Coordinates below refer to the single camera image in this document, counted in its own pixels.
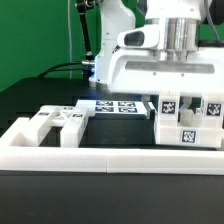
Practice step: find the white chair back part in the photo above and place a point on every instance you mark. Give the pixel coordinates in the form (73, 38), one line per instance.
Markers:
(70, 119)

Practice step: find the white U-shaped boundary frame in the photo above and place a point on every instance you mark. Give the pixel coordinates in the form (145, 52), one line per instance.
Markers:
(15, 157)

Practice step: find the white chair seat part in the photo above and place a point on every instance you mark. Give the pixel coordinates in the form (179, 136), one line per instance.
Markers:
(189, 129)

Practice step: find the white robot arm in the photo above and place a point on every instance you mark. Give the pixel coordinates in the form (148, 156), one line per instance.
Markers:
(116, 18)

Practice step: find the white marker base plate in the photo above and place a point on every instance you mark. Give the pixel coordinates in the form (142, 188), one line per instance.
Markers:
(113, 107)

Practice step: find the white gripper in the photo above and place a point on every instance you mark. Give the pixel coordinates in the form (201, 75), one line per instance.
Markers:
(165, 57)

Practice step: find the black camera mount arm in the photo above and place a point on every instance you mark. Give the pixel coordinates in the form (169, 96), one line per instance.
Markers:
(82, 7)

